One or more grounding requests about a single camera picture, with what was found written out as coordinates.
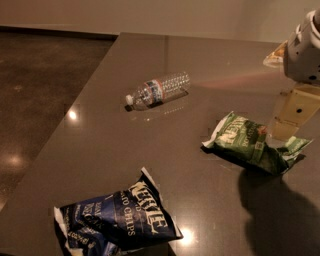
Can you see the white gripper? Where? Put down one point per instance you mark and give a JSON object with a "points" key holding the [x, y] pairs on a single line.
{"points": [[302, 55]]}

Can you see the green jalapeno chip bag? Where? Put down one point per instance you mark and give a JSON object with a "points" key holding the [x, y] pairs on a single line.
{"points": [[242, 139]]}

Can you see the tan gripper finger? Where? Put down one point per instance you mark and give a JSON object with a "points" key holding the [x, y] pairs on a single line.
{"points": [[281, 130]]}

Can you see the blue Kettle chip bag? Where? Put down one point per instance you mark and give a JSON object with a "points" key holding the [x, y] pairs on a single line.
{"points": [[116, 224]]}

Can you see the yellow snack bag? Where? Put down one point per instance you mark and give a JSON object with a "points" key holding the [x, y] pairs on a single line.
{"points": [[275, 58]]}

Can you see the clear plastic water bottle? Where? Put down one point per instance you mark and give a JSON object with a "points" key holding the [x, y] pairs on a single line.
{"points": [[159, 90]]}

